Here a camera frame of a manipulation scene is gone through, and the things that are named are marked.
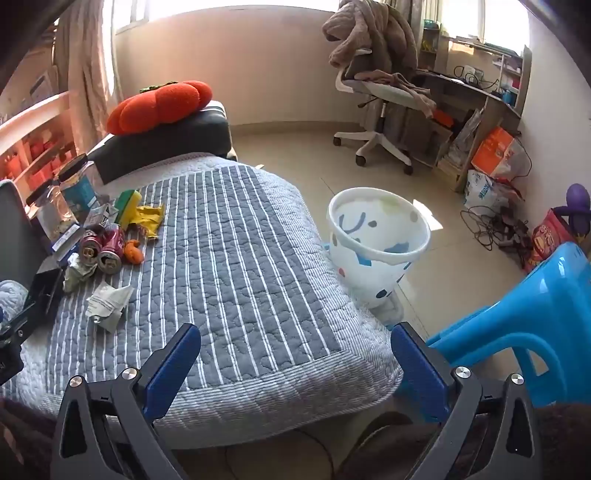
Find white wrapper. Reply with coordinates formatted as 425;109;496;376
63;254;97;293

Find white paper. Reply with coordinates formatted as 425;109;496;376
85;281;134;334

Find pink drink can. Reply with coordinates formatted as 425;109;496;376
78;229;103;267

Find red milk drink can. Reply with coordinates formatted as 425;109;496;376
97;224;124;275

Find orange peel with stem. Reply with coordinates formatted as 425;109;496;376
123;239;144;265

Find green yellow sponge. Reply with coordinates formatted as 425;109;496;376
114;190;142;231

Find yellow snack wrapper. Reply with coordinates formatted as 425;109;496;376
130;205;164;241

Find black plastic tray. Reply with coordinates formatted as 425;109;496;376
25;268;65;331

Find small grey drink carton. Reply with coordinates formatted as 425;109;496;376
83;203;118;234

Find white patterned trash bin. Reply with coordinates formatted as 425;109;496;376
327;187;431;309

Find blue plastic stool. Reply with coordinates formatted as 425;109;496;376
423;243;590;407

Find jar with mixed nuts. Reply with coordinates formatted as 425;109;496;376
25;179;80;254

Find jar with teal label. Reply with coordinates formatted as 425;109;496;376
57;154;109;224

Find pink white bookshelf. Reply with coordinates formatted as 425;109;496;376
0;92;78;200

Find red snack bag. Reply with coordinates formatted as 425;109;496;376
524;206;576;274

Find grey striped quilted cover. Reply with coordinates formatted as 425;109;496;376
1;154;403;449

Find white plastic bag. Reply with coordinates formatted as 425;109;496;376
464;170;509;215

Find purple toy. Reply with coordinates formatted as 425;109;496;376
553;183;591;238

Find beige curtain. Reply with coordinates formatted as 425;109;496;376
53;1;120;153

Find red tomato cushion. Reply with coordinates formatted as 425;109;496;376
106;80;213;136

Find black seat cushion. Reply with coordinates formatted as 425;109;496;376
87;100;233;184

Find orange cardboard box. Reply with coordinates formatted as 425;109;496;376
471;126;530;180

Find wooden desk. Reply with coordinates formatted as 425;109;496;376
402;25;532;192

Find white office chair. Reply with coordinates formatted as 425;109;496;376
332;48;437;175

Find brown blanket on chair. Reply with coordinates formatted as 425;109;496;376
322;1;437;118

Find black cable tangle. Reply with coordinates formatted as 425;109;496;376
459;204;532;252

